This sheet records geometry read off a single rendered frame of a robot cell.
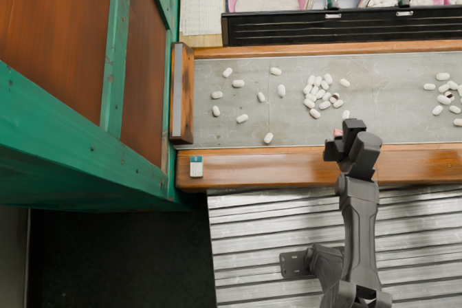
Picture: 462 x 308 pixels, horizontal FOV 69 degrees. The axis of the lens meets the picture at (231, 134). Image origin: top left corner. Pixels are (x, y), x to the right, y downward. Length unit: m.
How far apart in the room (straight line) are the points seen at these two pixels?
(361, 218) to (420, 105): 0.56
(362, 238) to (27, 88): 0.60
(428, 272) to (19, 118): 1.11
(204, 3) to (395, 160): 0.77
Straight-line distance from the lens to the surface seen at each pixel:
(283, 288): 1.10
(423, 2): 1.38
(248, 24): 0.77
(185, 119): 0.96
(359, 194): 0.77
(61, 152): 0.41
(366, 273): 0.69
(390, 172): 1.08
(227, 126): 1.05
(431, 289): 1.22
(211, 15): 1.17
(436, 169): 1.14
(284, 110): 1.07
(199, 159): 0.98
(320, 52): 1.15
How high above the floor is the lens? 1.75
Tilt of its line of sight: 75 degrees down
